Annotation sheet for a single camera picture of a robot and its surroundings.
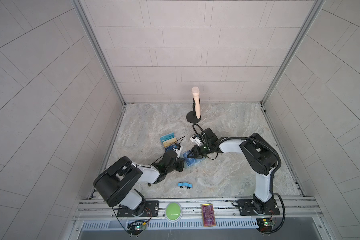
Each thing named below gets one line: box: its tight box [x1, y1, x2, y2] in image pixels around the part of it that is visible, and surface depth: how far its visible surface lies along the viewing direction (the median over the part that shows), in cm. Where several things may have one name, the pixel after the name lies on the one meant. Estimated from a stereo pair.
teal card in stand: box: [160, 132, 175, 144], surface depth 91 cm
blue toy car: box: [177, 182, 193, 189], surface depth 79 cm
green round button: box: [164, 201, 183, 223], surface depth 70 cm
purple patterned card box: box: [201, 203, 216, 228], surface depth 69 cm
